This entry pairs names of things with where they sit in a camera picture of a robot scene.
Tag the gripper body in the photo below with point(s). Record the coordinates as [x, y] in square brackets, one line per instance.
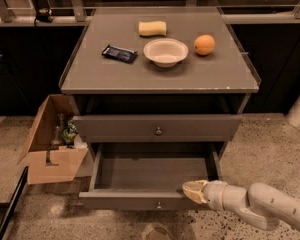
[214, 193]

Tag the green snack bag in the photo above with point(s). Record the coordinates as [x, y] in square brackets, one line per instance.
[69, 133]

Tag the orange fruit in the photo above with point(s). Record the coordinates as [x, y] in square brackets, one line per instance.
[204, 45]

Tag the white paper bowl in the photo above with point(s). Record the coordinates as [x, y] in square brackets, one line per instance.
[165, 52]

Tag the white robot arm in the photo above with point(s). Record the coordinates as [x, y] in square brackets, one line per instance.
[263, 186]

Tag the grey drawer cabinet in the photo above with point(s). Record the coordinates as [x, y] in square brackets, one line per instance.
[220, 83]

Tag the dark blue snack packet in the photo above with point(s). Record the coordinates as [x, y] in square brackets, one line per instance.
[120, 54]

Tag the yellow sponge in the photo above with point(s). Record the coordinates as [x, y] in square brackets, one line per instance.
[152, 28]

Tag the grey drawer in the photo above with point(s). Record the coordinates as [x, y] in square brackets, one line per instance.
[149, 176]
[157, 128]

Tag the black bar on floor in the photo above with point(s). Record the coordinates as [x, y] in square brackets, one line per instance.
[7, 208]

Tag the clear bottle in box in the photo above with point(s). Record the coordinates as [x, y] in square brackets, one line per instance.
[56, 142]

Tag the brown cardboard box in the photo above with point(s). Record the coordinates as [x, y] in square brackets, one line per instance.
[46, 165]

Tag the grey top drawer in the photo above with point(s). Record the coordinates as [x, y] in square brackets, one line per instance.
[157, 128]

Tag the black device on ledge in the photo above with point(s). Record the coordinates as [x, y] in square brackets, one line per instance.
[44, 15]

